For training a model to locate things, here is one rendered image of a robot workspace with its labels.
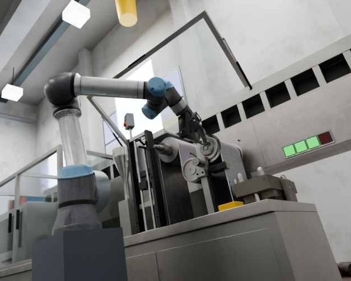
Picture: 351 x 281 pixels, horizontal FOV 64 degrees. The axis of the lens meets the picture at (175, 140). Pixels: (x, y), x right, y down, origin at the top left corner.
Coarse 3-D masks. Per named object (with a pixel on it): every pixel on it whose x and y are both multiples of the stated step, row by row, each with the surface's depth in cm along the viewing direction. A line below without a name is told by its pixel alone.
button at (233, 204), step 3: (234, 201) 98; (237, 201) 100; (225, 204) 100; (228, 204) 99; (231, 204) 98; (234, 204) 98; (237, 204) 99; (240, 204) 101; (219, 207) 101; (222, 207) 100; (225, 207) 100; (228, 207) 99; (231, 207) 98; (219, 210) 101
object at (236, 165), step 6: (222, 156) 136; (228, 156) 142; (228, 162) 139; (234, 162) 145; (240, 162) 151; (234, 168) 142; (240, 168) 148; (228, 174) 134; (234, 174) 139; (228, 180) 132
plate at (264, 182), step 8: (264, 176) 117; (272, 176) 121; (240, 184) 122; (248, 184) 120; (256, 184) 118; (264, 184) 116; (272, 184) 117; (280, 184) 126; (240, 192) 122; (248, 192) 119; (256, 192) 119; (296, 192) 143
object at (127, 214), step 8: (120, 160) 188; (128, 160) 190; (120, 168) 188; (128, 168) 189; (120, 176) 189; (128, 176) 189; (128, 184) 187; (128, 192) 184; (128, 200) 178; (120, 208) 180; (128, 208) 176; (120, 216) 178; (128, 216) 174; (120, 224) 177; (128, 224) 173; (128, 232) 171; (136, 232) 173
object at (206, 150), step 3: (207, 141) 140; (201, 144) 142; (207, 144) 139; (210, 144) 138; (201, 147) 141; (204, 147) 140; (207, 147) 139; (210, 147) 138; (213, 147) 138; (201, 150) 141; (204, 150) 140; (207, 150) 139; (210, 150) 138; (204, 153) 139; (207, 153) 138; (210, 153) 138
